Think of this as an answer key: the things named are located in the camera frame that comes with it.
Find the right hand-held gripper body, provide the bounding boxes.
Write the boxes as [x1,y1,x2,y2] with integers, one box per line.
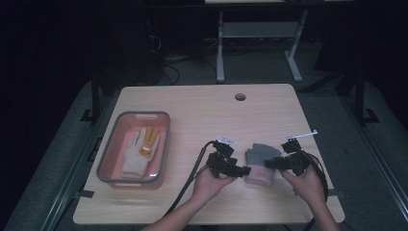
[280,129,319,177]

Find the black metal stand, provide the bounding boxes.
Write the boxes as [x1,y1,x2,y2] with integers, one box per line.
[80,71,104,125]
[353,68,381,127]

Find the cream glove with yellow patch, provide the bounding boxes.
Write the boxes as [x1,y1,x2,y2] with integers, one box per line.
[121,125,162,180]

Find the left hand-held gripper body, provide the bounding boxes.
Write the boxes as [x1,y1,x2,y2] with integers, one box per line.
[206,136,241,179]

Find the pink bin with grey rim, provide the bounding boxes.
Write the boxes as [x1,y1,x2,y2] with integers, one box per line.
[96,110,171,191]

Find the person's left hand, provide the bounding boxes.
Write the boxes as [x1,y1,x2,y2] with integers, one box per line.
[191,166,237,205]

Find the cables on floor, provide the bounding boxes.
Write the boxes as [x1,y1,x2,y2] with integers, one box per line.
[145,33,222,87]

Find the person's right hand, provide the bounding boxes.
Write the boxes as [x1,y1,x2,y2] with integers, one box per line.
[280,166,326,207]

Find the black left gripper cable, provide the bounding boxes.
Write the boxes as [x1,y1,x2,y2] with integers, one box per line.
[165,140,217,217]

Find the white metal desk frame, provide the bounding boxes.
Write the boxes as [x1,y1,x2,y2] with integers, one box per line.
[216,9,310,84]

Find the grey cloth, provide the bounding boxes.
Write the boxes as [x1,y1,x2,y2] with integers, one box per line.
[244,142,284,188]

